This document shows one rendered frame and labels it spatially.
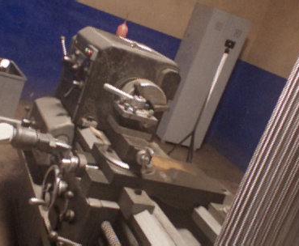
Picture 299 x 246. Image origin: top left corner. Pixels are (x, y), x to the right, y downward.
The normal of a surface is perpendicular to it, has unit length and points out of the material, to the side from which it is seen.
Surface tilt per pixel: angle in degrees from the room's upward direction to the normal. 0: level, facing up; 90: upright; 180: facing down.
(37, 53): 90
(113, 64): 90
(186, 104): 90
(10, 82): 90
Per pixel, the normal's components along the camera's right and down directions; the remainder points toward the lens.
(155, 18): 0.35, 0.35
